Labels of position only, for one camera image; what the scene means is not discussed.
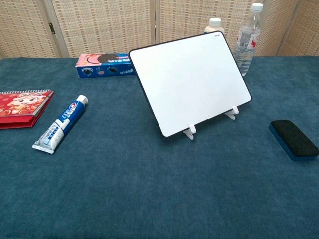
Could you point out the black felt eraser blue base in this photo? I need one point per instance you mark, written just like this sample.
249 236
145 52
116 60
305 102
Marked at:
294 139

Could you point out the white plastic board stand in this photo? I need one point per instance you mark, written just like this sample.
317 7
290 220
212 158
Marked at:
192 130

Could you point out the dark blue table mat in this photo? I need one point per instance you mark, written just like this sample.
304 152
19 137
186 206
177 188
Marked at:
124 186

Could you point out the blue pink cookie box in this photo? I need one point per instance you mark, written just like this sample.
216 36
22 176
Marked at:
99 68

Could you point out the blue white toothpaste tube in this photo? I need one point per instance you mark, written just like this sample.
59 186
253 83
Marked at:
67 117

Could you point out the white milk drink bottle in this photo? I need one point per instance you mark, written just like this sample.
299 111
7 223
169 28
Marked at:
214 25

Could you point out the clear plastic water bottle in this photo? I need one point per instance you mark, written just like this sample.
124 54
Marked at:
245 49

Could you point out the woven bamboo folding screen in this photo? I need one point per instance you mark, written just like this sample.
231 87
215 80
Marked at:
99 25

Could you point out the red desk calendar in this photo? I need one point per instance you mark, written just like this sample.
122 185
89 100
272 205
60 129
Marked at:
20 105

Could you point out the white tablet board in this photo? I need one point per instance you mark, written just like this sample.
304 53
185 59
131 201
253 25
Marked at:
189 82

